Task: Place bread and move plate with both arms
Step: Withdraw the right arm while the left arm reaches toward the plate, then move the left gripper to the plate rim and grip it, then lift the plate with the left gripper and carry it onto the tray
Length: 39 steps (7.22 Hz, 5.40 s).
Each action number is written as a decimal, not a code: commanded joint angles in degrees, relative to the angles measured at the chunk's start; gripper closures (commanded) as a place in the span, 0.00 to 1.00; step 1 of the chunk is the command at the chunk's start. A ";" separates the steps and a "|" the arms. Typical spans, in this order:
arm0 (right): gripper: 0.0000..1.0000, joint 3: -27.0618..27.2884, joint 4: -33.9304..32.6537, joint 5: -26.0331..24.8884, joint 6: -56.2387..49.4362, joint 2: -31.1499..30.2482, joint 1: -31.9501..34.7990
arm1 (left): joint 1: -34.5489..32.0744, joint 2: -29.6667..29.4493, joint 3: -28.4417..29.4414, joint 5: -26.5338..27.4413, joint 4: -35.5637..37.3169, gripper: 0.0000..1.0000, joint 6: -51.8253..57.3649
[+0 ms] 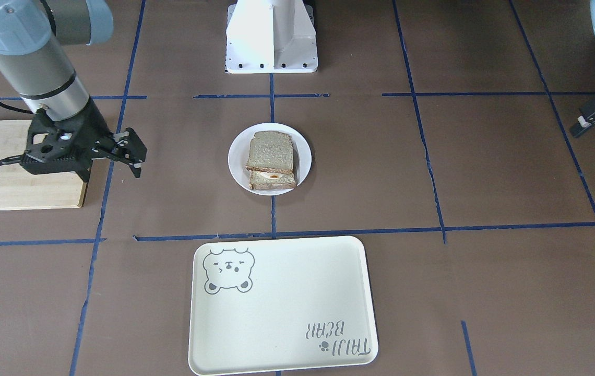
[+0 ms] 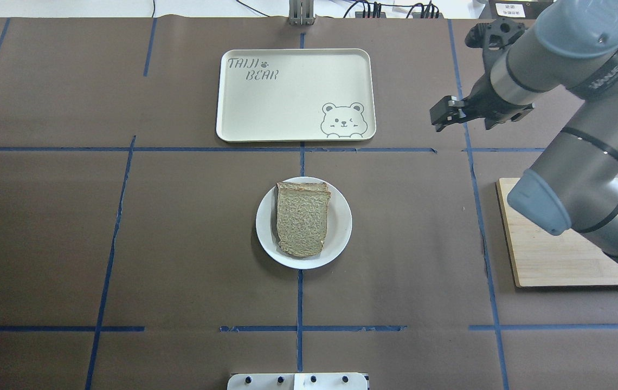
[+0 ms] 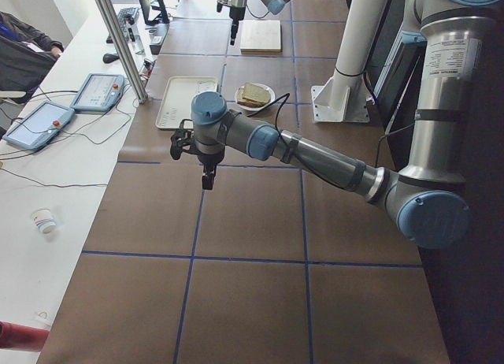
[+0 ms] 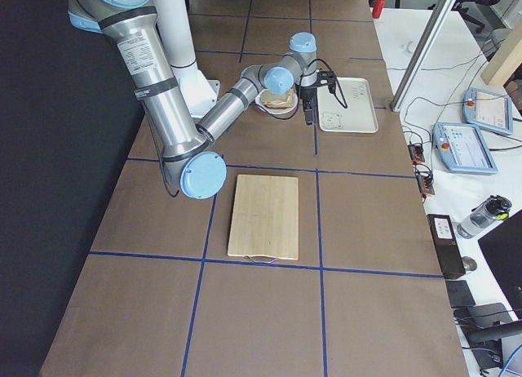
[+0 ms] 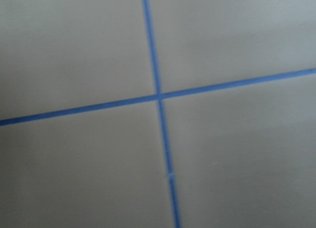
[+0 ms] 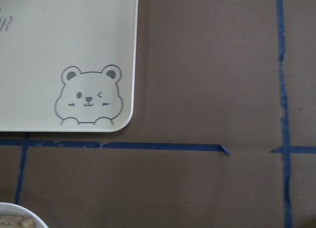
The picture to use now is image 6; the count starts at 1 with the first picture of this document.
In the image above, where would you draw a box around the bread slice under egg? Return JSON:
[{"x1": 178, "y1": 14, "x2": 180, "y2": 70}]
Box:
[{"x1": 0, "y1": 214, "x2": 36, "y2": 228}]

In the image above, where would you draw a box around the white round plate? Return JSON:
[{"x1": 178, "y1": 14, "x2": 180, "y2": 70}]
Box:
[{"x1": 0, "y1": 202, "x2": 48, "y2": 228}]

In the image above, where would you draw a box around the horizontal blue tape upper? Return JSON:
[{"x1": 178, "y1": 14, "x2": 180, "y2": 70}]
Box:
[{"x1": 0, "y1": 139, "x2": 231, "y2": 156}]

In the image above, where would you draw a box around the vertical blue tape right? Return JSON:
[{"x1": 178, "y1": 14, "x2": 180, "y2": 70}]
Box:
[{"x1": 272, "y1": 0, "x2": 316, "y2": 228}]

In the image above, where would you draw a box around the cream bear serving tray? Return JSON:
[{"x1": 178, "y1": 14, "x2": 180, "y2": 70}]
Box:
[{"x1": 0, "y1": 0, "x2": 138, "y2": 132}]

